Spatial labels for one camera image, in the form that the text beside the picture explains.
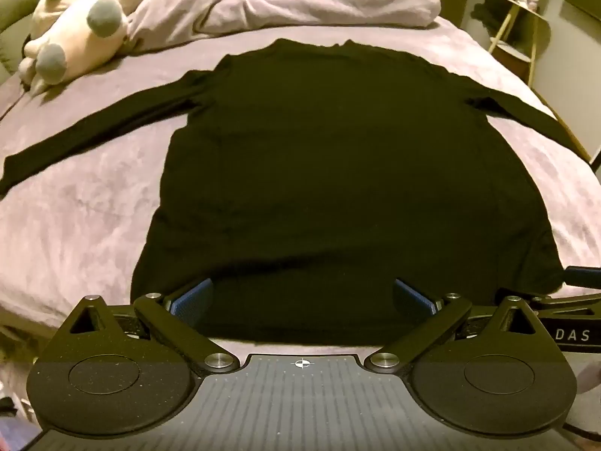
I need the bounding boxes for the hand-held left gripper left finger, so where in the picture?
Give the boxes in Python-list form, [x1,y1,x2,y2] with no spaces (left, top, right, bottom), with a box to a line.
[61,278,240,375]

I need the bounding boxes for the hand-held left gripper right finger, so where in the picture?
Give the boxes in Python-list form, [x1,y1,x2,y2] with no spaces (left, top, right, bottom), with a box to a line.
[364,278,545,374]

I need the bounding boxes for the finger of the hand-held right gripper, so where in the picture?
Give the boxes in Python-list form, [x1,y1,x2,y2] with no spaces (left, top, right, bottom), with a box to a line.
[528,292,601,319]
[563,265,601,288]

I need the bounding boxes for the black long-sleeve sweater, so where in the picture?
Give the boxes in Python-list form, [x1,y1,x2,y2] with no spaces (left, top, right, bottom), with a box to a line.
[0,38,593,346]

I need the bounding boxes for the purple bed blanket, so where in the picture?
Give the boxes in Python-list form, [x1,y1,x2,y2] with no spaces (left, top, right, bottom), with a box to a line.
[0,14,601,339]

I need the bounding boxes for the brown wooden basket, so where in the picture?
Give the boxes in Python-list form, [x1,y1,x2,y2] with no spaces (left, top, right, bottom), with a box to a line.
[495,42,536,78]

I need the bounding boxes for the round side table yellow legs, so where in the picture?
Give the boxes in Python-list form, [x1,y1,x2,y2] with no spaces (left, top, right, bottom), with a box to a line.
[488,0,552,88]

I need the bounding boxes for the plush toy with grey paws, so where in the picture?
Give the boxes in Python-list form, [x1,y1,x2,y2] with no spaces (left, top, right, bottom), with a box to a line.
[19,0,130,95]

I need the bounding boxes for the olive green sofa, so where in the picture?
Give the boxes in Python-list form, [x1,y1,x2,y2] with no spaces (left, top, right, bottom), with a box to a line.
[0,0,62,76]

